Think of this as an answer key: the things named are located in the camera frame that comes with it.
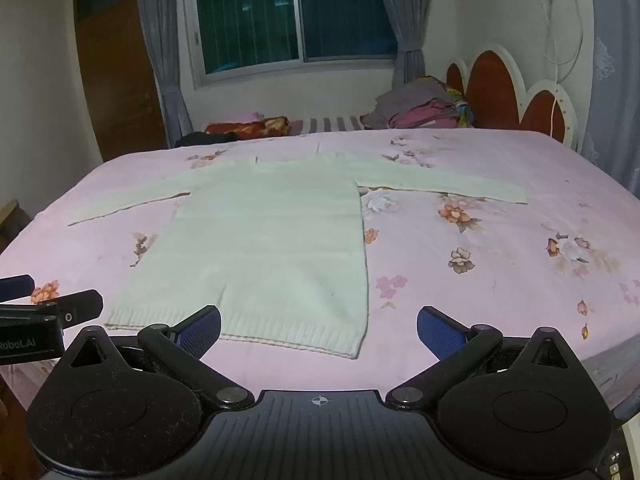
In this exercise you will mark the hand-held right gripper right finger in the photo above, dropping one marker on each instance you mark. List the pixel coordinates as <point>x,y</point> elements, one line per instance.
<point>440,332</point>

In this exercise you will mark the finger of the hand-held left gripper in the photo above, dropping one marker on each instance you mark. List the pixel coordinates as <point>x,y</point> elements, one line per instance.
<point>80,305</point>
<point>15,287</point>

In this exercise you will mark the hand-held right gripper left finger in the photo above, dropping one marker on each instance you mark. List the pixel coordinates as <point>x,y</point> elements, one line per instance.
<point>199,332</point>

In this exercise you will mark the white knit sweater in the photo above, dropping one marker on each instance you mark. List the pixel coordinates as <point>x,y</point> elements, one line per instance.
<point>270,240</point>

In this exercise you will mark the pile of folded clothes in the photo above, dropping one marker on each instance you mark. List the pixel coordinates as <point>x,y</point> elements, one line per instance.
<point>415,102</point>

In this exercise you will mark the brown wooden furniture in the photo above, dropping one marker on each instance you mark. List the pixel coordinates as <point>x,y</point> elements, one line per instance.
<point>12,217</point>

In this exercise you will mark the pink floral bed sheet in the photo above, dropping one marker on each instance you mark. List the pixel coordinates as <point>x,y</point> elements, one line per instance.
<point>475,270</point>

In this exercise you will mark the black cloth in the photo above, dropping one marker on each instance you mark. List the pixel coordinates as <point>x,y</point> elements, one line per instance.
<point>205,138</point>

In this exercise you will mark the red patterned cloth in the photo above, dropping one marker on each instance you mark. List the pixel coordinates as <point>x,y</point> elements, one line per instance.
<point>265,127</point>

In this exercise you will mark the brown wooden door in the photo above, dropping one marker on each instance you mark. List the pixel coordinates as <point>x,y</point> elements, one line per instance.
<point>120,80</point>

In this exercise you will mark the grey striped cloth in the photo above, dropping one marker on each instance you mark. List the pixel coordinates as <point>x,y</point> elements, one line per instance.
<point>330,125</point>

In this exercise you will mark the white and brown headboard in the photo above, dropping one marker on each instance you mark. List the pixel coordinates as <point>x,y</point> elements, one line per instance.
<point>492,85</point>

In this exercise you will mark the grey curtain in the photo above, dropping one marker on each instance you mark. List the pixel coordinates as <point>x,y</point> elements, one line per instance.
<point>410,10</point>
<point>160,50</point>

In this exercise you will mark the pale lace curtain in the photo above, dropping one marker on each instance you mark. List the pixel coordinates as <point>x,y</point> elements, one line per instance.
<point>615,60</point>

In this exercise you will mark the sliding glass window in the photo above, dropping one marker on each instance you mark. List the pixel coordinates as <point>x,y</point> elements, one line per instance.
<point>295,15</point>

